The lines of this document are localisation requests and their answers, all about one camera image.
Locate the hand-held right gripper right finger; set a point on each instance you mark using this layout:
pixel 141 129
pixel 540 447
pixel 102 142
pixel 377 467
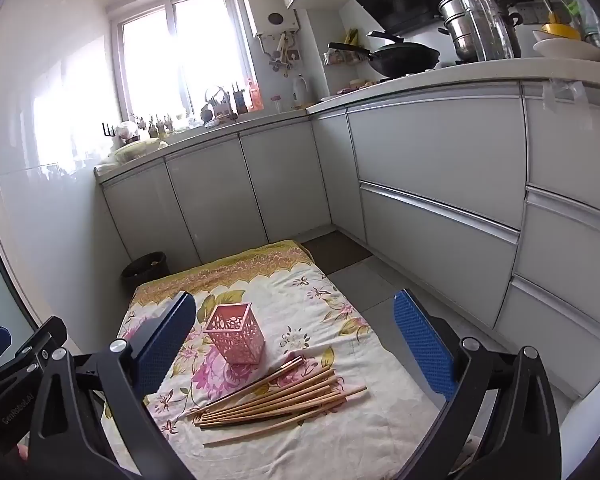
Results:
pixel 422 345

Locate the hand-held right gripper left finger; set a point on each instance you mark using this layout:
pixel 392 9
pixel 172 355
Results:
pixel 165 345

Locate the pink perforated utensil holder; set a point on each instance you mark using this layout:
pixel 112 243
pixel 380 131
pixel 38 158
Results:
pixel 235 332

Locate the pile of wooden chopsticks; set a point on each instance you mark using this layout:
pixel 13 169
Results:
pixel 275 400

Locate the black trash bin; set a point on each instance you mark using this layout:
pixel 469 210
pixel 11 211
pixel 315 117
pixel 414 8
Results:
pixel 145 270

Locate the floral printed cloth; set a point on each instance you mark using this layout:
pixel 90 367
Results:
pixel 305 300

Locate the brown floor mat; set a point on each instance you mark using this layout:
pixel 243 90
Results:
pixel 335 252

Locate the white door base cabinet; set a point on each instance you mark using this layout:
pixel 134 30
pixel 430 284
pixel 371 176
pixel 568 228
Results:
pixel 205 195

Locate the white drawer base cabinet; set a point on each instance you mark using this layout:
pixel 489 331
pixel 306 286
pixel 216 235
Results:
pixel 440 170

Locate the pale green bowl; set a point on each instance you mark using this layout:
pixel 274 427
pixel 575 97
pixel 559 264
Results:
pixel 135 150

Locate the orange bottle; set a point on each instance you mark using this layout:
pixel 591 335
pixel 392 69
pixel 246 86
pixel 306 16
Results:
pixel 255 97

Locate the white kitchen countertop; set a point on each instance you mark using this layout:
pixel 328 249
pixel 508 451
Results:
pixel 430 75

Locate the white plastic bottle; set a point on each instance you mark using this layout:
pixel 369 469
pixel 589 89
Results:
pixel 300 92

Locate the kitchen window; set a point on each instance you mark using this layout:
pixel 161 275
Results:
pixel 145 60

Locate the black wok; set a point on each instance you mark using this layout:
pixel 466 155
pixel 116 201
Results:
pixel 405 57

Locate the clear tape strip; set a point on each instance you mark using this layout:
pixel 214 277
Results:
pixel 562 92

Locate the stainless steel pot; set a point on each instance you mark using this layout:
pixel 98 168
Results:
pixel 452 25

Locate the clear glass jar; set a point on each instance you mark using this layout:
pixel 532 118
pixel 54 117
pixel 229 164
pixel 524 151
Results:
pixel 487 25

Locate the yellow bowl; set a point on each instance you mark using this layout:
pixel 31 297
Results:
pixel 560 31

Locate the white water heater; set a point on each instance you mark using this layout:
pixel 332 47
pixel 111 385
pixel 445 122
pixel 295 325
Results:
pixel 272 10

